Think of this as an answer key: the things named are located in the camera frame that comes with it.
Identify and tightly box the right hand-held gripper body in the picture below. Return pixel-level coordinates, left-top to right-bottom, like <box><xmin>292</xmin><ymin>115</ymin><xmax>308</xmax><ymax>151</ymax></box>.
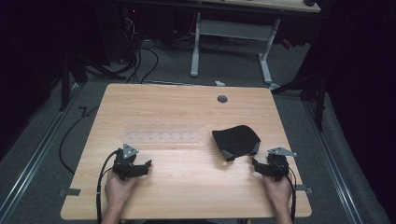
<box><xmin>264</xmin><ymin>147</ymin><xmax>298</xmax><ymax>183</ymax></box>

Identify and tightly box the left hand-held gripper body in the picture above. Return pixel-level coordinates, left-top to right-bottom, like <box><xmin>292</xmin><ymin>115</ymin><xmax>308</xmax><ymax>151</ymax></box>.
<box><xmin>111</xmin><ymin>142</ymin><xmax>142</xmax><ymax>182</ymax></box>

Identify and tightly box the person's right hand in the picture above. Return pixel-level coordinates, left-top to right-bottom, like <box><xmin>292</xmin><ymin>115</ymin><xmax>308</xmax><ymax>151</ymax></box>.
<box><xmin>262</xmin><ymin>172</ymin><xmax>294</xmax><ymax>217</ymax></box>

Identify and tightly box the person's left hand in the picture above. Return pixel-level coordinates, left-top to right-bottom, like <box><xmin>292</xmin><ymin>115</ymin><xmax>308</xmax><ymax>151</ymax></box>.
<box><xmin>104</xmin><ymin>170</ymin><xmax>138</xmax><ymax>213</ymax></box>

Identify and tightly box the black cloth pouch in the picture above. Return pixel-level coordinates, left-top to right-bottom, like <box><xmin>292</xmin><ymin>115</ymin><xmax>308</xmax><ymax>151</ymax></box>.
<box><xmin>211</xmin><ymin>124</ymin><xmax>262</xmax><ymax>162</ymax></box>

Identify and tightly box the clear plastic tray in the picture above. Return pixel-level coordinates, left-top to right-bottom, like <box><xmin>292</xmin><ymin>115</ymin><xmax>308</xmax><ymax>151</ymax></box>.
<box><xmin>124</xmin><ymin>119</ymin><xmax>201</xmax><ymax>145</ymax></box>

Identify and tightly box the grey tape strip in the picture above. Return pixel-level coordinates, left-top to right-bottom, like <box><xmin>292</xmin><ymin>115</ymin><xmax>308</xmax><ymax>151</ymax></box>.
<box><xmin>295</xmin><ymin>184</ymin><xmax>314</xmax><ymax>194</ymax></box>
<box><xmin>58</xmin><ymin>188</ymin><xmax>81</xmax><ymax>198</ymax></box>

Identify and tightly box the black metal stand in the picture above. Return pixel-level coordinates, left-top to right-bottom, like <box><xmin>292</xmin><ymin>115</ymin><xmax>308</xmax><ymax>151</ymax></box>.
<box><xmin>58</xmin><ymin>50</ymin><xmax>89</xmax><ymax>113</ymax></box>
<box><xmin>270</xmin><ymin>73</ymin><xmax>329</xmax><ymax>133</ymax></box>

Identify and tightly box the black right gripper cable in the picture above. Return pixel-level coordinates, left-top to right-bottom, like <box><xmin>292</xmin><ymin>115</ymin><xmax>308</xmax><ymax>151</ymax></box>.
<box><xmin>271</xmin><ymin>160</ymin><xmax>297</xmax><ymax>224</ymax></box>

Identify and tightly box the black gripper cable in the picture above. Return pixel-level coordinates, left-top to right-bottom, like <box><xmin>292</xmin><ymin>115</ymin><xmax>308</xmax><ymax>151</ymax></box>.
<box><xmin>271</xmin><ymin>160</ymin><xmax>297</xmax><ymax>224</ymax></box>
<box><xmin>95</xmin><ymin>149</ymin><xmax>121</xmax><ymax>224</ymax></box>

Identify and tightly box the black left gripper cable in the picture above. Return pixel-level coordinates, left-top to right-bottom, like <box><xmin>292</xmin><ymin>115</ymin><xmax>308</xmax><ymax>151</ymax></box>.
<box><xmin>95</xmin><ymin>149</ymin><xmax>121</xmax><ymax>224</ymax></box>

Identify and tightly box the metal floor rail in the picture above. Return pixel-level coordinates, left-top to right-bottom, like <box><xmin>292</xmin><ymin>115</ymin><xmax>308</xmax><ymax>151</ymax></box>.
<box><xmin>0</xmin><ymin>83</ymin><xmax>86</xmax><ymax>220</ymax></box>
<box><xmin>303</xmin><ymin>99</ymin><xmax>364</xmax><ymax>224</ymax></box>

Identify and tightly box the black floor cable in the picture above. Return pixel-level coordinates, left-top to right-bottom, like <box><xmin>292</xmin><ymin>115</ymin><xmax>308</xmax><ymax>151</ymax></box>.
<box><xmin>58</xmin><ymin>105</ymin><xmax>101</xmax><ymax>175</ymax></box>

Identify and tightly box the bundle of black cables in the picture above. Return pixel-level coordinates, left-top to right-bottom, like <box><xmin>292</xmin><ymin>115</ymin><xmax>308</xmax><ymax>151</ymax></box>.
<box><xmin>83</xmin><ymin>8</ymin><xmax>160</xmax><ymax>85</ymax></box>

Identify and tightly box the desk with white metal frame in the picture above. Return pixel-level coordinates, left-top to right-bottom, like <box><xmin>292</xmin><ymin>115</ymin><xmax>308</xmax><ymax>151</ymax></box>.
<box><xmin>190</xmin><ymin>0</ymin><xmax>321</xmax><ymax>87</ymax></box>

